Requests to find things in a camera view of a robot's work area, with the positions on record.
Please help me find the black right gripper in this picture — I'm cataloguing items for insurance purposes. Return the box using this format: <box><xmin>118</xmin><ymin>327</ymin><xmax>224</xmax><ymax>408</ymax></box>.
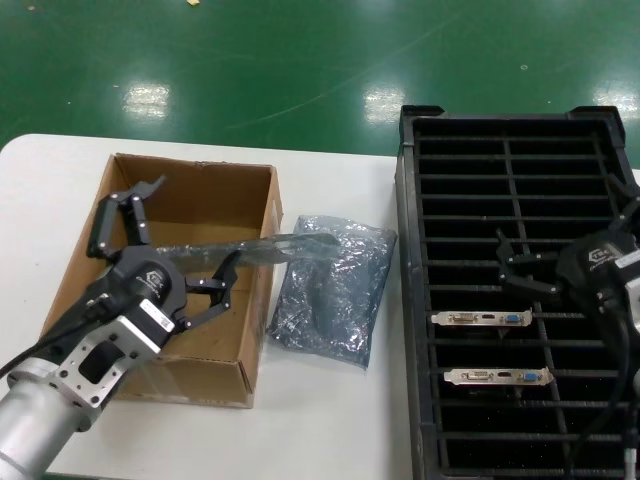
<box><xmin>493</xmin><ymin>173</ymin><xmax>640</xmax><ymax>319</ymax></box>

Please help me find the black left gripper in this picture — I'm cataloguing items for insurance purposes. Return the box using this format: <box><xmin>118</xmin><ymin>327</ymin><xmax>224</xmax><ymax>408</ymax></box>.
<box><xmin>47</xmin><ymin>173</ymin><xmax>243</xmax><ymax>354</ymax></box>

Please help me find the translucent grey antistatic bag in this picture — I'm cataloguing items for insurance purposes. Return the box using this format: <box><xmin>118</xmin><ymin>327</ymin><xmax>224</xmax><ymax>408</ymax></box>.
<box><xmin>148</xmin><ymin>230</ymin><xmax>342</xmax><ymax>267</ymax></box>

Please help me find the graphics card with metal bracket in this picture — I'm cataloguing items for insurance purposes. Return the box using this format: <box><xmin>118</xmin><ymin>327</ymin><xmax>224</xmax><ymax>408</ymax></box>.
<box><xmin>429</xmin><ymin>308</ymin><xmax>535</xmax><ymax>342</ymax></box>
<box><xmin>443</xmin><ymin>367</ymin><xmax>557</xmax><ymax>400</ymax></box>

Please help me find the open brown cardboard box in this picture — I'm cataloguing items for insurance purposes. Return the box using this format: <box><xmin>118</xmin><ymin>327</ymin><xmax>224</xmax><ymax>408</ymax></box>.
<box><xmin>39</xmin><ymin>152</ymin><xmax>285</xmax><ymax>410</ymax></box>

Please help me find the black slotted container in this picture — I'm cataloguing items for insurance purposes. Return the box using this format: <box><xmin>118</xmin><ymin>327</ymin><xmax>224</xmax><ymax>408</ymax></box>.
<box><xmin>393</xmin><ymin>103</ymin><xmax>640</xmax><ymax>480</ymax></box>

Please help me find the crumpled silvery antistatic bag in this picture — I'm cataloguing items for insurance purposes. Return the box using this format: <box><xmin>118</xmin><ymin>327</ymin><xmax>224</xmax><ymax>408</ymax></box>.
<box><xmin>264</xmin><ymin>213</ymin><xmax>400</xmax><ymax>371</ymax></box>

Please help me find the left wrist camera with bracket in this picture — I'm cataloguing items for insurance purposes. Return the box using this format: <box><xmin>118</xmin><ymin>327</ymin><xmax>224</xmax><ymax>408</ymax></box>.
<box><xmin>49</xmin><ymin>297</ymin><xmax>178</xmax><ymax>410</ymax></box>

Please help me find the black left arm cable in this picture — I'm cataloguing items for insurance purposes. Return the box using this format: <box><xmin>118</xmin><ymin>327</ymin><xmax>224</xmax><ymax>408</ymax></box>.
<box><xmin>0</xmin><ymin>292</ymin><xmax>114</xmax><ymax>381</ymax></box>

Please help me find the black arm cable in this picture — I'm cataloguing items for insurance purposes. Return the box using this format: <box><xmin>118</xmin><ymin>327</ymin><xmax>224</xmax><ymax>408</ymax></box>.
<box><xmin>0</xmin><ymin>292</ymin><xmax>114</xmax><ymax>381</ymax></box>
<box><xmin>569</xmin><ymin>292</ymin><xmax>640</xmax><ymax>480</ymax></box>

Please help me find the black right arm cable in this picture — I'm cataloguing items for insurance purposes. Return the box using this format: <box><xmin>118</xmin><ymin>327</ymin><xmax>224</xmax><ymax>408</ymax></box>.
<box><xmin>569</xmin><ymin>292</ymin><xmax>640</xmax><ymax>480</ymax></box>

